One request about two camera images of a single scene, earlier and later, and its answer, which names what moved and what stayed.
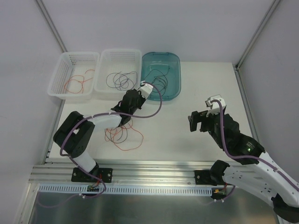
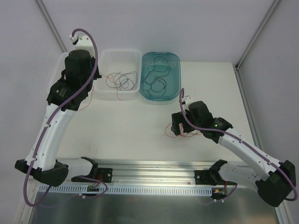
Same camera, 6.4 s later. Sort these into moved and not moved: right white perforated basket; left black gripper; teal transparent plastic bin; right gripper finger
Moved: right gripper finger; left black gripper
Not moved: right white perforated basket; teal transparent plastic bin
